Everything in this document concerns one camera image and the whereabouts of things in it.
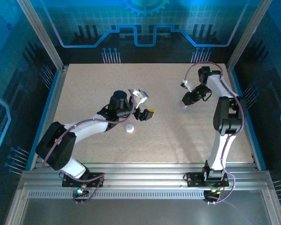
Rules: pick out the purple earbud charging case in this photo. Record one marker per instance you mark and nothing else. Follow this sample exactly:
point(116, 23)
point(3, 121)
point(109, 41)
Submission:
point(183, 107)

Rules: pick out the white earbud charging case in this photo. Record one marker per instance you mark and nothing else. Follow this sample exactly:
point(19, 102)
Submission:
point(129, 128)

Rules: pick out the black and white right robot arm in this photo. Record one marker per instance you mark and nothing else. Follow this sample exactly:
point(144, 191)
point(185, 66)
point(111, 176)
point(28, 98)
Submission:
point(227, 117)

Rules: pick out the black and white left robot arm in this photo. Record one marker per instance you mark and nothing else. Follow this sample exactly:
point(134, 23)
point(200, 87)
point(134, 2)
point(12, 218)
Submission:
point(56, 145)

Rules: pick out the aluminium base beam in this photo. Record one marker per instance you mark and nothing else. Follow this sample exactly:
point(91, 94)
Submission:
point(142, 175)

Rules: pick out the small controller board with lights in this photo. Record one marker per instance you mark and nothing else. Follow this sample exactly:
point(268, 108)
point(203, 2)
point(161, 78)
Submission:
point(212, 192)
point(80, 192)

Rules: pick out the grey metal panel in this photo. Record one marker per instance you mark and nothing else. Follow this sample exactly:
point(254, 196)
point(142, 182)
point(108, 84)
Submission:
point(142, 213)

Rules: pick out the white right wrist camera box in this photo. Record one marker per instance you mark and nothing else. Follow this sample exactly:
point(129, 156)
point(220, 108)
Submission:
point(188, 85)

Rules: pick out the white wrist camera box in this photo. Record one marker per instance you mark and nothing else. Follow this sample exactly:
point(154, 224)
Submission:
point(188, 85)
point(140, 97)

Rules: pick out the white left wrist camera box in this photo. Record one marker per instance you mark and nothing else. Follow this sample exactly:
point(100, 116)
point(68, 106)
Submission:
point(140, 97)

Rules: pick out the aluminium table side rail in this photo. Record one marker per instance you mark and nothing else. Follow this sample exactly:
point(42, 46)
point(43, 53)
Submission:
point(255, 154)
point(55, 93)

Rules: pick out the aluminium frame post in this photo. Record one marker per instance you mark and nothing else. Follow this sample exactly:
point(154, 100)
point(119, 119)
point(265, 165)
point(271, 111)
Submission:
point(42, 37)
point(246, 35)

